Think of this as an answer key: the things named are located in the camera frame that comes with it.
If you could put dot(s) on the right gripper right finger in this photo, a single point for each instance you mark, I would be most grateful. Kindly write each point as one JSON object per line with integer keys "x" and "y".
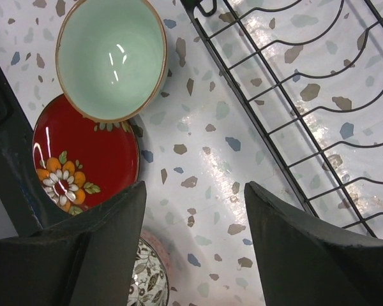
{"x": 303, "y": 260}

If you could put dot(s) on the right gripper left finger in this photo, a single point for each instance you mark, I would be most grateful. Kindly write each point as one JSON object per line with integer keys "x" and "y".
{"x": 87, "y": 259}

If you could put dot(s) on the leaf patterned bowl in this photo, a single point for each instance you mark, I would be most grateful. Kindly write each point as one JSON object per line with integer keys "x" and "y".
{"x": 149, "y": 282}

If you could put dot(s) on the red floral plate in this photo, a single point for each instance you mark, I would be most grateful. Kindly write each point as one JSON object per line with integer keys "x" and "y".
{"x": 81, "y": 163}

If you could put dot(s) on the black wire dish rack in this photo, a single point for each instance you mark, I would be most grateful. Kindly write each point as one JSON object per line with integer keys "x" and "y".
{"x": 309, "y": 74}

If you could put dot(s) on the celadon green bowl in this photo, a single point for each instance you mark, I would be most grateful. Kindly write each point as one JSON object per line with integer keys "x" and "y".
{"x": 111, "y": 58}

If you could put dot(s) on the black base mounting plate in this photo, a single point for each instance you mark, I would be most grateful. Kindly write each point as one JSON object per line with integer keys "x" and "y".
{"x": 24, "y": 206}

